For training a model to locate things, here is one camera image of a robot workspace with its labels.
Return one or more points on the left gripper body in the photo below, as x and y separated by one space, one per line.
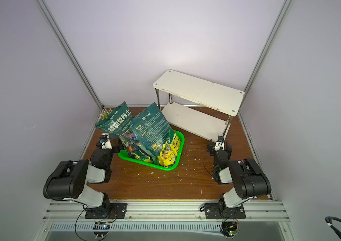
116 150

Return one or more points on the light green blue-edged bag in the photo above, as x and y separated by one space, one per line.
132 138

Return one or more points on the dark green flower soil bag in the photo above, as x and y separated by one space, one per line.
118 123

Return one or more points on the teal and yellow fertilizer bag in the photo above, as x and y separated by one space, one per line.
153 131

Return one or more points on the yellow green packet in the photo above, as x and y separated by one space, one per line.
138 155

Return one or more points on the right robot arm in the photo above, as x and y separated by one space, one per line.
246 176

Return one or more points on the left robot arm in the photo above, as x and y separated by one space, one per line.
69 181

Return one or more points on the white two-tier shelf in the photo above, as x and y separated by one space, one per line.
202 92

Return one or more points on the green plastic basket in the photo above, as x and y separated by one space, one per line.
124 156

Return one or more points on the potted artificial plant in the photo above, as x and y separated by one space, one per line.
104 114

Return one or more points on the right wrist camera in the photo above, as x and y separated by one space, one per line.
219 145

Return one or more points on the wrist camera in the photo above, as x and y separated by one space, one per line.
104 142
219 145

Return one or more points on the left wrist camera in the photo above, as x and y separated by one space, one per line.
104 142

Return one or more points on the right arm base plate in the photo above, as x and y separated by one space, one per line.
224 211

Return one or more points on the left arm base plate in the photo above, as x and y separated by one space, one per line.
108 211

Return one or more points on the aluminium front rail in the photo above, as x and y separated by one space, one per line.
195 211

